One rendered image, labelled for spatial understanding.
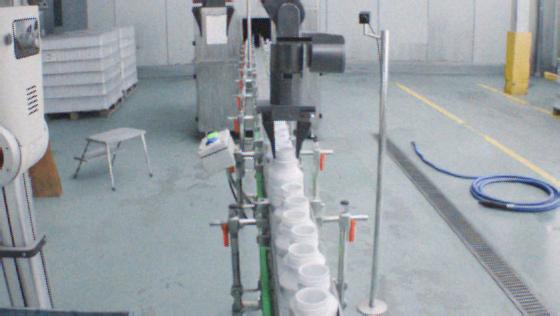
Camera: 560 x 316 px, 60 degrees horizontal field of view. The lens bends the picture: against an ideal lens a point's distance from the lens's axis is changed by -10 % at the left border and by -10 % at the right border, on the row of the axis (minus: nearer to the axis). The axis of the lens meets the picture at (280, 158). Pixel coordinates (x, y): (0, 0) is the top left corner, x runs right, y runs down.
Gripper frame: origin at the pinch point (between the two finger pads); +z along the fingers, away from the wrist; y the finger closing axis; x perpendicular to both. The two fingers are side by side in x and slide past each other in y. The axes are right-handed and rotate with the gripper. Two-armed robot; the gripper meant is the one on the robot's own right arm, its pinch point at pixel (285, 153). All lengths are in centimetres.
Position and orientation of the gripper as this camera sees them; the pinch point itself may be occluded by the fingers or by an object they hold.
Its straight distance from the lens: 95.3
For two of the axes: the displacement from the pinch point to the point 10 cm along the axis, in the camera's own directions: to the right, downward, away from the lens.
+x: -0.6, -2.8, 9.6
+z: -0.1, 9.6, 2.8
